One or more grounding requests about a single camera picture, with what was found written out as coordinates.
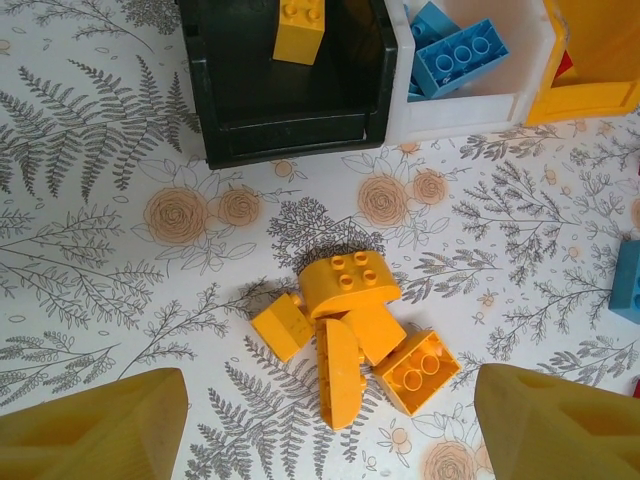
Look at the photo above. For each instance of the yellow smooth-sided lego brick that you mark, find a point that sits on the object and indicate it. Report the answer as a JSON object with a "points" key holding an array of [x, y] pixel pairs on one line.
{"points": [[375, 330]]}

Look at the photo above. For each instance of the yellow curved studded lego brick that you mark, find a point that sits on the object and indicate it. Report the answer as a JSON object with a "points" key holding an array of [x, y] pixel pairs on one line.
{"points": [[340, 290]]}

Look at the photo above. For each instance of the small teal-blue lego brick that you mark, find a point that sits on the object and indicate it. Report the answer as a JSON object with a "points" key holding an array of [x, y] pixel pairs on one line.
{"points": [[627, 285]]}

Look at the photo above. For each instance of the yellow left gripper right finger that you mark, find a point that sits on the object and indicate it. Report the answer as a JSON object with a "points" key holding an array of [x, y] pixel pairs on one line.
{"points": [[560, 430]]}

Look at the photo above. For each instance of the yellow plastic bin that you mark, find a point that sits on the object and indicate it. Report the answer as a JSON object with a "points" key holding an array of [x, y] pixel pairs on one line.
{"points": [[590, 75]]}

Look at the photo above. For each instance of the long yellow curved lego brick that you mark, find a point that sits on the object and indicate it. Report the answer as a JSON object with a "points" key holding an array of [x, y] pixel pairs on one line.
{"points": [[340, 380]]}

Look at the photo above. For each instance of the white plastic bin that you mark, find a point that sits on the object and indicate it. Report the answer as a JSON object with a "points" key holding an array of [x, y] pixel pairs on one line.
{"points": [[450, 117]]}

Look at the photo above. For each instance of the small red lego brick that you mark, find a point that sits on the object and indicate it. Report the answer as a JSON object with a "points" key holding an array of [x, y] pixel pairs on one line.
{"points": [[564, 65]]}

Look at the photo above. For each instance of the blue two-by-four lego brick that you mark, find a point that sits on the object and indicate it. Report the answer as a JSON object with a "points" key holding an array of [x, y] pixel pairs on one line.
{"points": [[462, 57], [430, 17]]}

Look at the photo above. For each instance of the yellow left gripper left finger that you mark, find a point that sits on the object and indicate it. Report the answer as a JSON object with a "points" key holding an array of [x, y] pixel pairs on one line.
{"points": [[85, 430]]}

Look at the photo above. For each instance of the yellow hollow two-by-two lego brick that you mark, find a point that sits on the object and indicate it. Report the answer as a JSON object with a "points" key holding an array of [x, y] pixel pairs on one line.
{"points": [[415, 375]]}

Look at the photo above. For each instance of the black plastic bin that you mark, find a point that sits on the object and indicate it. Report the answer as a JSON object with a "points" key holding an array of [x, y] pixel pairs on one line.
{"points": [[295, 120]]}

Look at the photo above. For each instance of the small yellow lego brick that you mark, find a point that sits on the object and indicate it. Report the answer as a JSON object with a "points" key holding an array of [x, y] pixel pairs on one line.
{"points": [[280, 325]]}

